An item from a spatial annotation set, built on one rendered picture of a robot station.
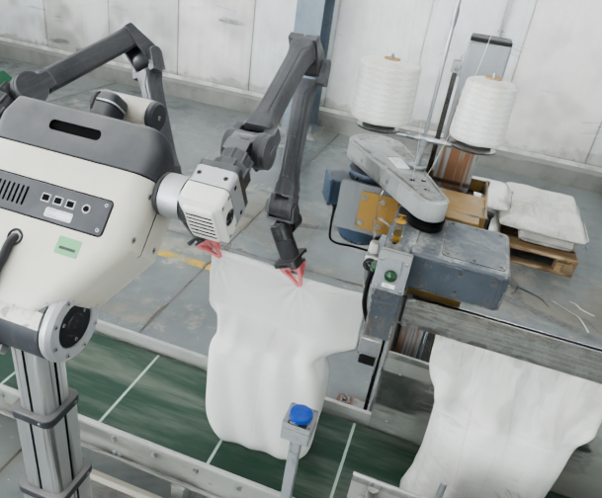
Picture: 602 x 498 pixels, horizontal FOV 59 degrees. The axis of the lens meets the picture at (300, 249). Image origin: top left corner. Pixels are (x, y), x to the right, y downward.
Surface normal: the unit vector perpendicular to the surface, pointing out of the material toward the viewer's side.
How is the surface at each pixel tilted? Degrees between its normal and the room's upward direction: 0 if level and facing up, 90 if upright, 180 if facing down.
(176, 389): 0
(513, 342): 90
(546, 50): 90
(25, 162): 50
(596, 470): 90
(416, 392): 90
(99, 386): 0
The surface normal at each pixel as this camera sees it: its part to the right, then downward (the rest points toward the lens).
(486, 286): -0.31, 0.44
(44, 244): -0.15, -0.22
